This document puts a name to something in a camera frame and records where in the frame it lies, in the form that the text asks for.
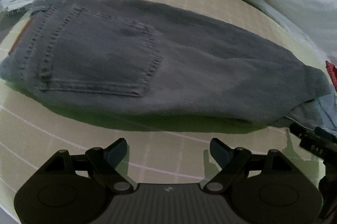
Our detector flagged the blue denim jeans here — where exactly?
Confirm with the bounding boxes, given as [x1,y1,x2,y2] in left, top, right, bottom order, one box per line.
[1,0,336,134]

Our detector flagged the red cloth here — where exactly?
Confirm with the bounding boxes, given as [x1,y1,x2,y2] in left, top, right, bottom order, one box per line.
[325,61,337,91]

